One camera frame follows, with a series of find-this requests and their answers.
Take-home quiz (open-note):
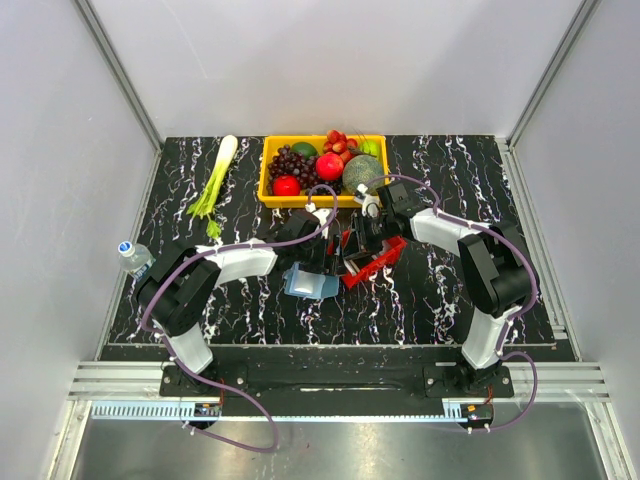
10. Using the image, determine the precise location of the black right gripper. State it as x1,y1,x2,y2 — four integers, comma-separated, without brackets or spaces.
342,212,394,262

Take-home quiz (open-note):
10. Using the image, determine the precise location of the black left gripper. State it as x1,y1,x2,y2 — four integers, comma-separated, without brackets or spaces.
295,233,347,277

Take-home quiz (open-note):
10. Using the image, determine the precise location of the red plastic card tray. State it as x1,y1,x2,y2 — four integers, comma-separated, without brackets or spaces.
341,236,407,289

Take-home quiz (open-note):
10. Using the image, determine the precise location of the blue leather card holder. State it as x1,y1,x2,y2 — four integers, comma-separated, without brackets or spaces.
283,262,340,300

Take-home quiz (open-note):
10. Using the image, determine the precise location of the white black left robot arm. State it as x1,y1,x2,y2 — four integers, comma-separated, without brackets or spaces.
134,204,335,395

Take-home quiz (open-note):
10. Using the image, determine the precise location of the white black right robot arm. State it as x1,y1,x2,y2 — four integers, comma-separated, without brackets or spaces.
343,181,538,396

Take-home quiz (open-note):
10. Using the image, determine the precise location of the red tomato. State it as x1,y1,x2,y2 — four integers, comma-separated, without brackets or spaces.
271,175,301,196

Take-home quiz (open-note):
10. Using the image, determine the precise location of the dark blueberry cluster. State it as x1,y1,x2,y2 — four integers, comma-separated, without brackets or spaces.
306,180,343,196

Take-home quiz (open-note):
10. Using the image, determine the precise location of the yellow plastic fruit bin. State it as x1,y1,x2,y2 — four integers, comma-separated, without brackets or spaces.
257,134,391,209

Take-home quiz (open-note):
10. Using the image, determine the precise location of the dark purple grape bunch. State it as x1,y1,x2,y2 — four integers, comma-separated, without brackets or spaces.
267,144,320,195

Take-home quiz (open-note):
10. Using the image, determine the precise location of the red pomegranate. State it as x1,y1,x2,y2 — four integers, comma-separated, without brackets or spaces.
315,152,344,181

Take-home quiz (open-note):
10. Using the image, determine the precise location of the green netted melon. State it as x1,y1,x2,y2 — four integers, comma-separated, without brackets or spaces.
342,154,384,195

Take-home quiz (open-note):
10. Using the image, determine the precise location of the dark green avocado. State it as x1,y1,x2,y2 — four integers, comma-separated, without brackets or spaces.
291,142,318,158

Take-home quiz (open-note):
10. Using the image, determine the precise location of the red lychee cluster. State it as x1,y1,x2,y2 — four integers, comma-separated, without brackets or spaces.
323,129,358,155

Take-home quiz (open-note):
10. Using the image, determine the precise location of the green white celery stalk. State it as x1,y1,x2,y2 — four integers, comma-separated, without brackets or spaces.
187,135,238,239

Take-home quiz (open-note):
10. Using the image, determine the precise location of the clear plastic water bottle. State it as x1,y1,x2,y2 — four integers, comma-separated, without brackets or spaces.
118,241,155,282

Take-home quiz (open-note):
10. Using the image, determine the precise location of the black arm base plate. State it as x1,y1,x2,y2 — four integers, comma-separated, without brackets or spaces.
158,363,515,399

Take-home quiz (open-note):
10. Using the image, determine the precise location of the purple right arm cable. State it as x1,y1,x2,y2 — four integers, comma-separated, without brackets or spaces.
357,173,541,435

